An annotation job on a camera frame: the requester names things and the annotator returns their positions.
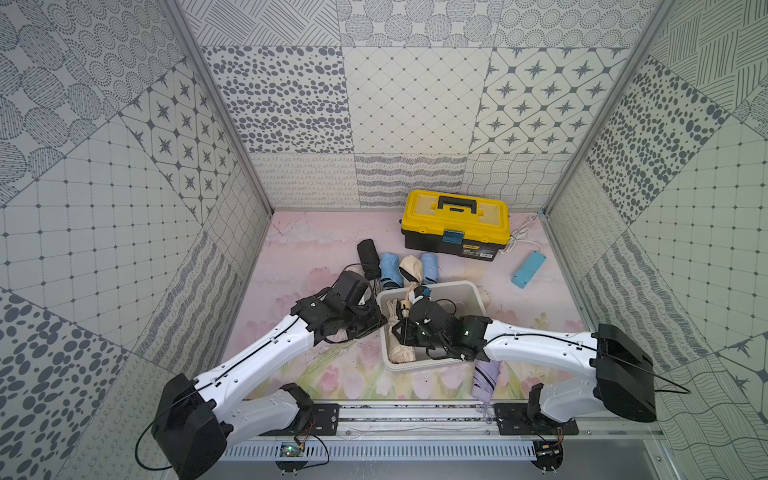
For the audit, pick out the right black circuit board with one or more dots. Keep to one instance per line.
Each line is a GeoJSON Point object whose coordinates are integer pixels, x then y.
{"type": "Point", "coordinates": [548, 457]}

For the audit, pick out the yellow black toolbox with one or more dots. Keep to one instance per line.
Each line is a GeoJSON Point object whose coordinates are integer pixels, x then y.
{"type": "Point", "coordinates": [459, 225]}

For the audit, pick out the beige umbrella black lining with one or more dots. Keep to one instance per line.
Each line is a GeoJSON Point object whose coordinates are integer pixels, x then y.
{"type": "Point", "coordinates": [412, 269]}

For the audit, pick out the cream umbrella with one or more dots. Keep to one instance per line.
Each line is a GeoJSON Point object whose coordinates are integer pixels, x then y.
{"type": "Point", "coordinates": [396, 311]}

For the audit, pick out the black folded umbrella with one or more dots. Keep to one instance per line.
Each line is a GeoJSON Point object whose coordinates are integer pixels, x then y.
{"type": "Point", "coordinates": [369, 259]}

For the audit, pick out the left green circuit board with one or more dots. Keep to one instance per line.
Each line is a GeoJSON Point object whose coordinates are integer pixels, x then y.
{"type": "Point", "coordinates": [291, 458]}

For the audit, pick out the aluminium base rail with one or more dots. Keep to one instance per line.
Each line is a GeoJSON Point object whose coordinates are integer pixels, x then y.
{"type": "Point", "coordinates": [440, 431]}

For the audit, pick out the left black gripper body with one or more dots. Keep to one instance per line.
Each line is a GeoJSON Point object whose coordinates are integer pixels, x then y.
{"type": "Point", "coordinates": [369, 318]}

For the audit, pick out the beige umbrella behind box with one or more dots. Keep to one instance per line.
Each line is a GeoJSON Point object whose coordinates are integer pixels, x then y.
{"type": "Point", "coordinates": [485, 297]}

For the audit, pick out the lilac umbrella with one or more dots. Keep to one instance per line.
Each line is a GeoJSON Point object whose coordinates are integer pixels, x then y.
{"type": "Point", "coordinates": [484, 380]}

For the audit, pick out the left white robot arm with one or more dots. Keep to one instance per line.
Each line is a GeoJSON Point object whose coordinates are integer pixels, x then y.
{"type": "Point", "coordinates": [198, 418]}

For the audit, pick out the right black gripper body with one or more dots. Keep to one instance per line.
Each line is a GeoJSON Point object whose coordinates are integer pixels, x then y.
{"type": "Point", "coordinates": [430, 343]}

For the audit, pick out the white plastic storage box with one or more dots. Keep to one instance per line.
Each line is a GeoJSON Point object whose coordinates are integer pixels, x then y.
{"type": "Point", "coordinates": [468, 301]}

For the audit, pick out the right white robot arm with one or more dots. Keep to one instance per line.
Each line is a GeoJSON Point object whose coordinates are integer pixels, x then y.
{"type": "Point", "coordinates": [610, 370]}

